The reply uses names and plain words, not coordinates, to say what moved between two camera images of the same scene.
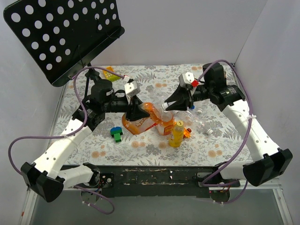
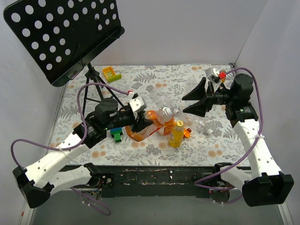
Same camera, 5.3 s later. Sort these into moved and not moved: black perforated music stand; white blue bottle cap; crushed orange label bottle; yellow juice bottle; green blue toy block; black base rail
Moved: white blue bottle cap; crushed orange label bottle
Not moved: black base rail; black perforated music stand; yellow juice bottle; green blue toy block
